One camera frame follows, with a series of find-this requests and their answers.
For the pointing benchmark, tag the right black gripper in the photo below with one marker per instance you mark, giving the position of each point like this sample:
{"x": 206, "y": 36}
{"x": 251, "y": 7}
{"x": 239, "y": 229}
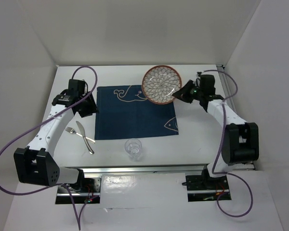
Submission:
{"x": 182, "y": 93}

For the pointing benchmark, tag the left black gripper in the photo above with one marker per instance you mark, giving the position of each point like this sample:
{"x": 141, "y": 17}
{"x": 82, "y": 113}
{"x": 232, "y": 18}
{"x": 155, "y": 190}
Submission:
{"x": 92, "y": 108}

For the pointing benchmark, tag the floral ceramic plate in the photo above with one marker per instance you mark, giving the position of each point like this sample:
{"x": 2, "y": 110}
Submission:
{"x": 160, "y": 83}

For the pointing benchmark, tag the silver table knife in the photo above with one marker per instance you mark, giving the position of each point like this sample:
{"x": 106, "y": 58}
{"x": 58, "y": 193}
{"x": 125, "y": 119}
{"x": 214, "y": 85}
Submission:
{"x": 82, "y": 131}

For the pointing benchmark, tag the blue whale placemat cloth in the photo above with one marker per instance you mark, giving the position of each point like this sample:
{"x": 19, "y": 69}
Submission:
{"x": 125, "y": 113}

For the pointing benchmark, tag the clear plastic cup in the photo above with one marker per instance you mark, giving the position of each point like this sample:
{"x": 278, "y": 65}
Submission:
{"x": 134, "y": 148}

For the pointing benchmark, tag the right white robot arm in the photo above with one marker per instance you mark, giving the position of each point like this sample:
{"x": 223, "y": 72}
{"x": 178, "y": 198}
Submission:
{"x": 214, "y": 109}

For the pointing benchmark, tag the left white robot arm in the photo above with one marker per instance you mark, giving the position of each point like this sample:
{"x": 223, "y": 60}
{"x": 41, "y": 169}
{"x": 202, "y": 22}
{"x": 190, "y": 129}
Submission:
{"x": 35, "y": 163}

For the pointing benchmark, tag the silver fork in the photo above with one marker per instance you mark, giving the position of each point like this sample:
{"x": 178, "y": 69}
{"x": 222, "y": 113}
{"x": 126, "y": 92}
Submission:
{"x": 73, "y": 131}

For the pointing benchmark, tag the front aluminium rail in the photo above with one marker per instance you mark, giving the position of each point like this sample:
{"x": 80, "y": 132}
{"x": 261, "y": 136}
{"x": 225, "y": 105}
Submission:
{"x": 143, "y": 169}

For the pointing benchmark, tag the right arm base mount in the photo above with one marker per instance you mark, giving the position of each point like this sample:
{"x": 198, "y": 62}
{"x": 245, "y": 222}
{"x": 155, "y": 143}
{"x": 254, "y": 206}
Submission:
{"x": 201, "y": 187}

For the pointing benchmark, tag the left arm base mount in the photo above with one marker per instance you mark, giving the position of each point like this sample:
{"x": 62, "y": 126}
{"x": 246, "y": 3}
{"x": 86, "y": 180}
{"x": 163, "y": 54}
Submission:
{"x": 86, "y": 190}

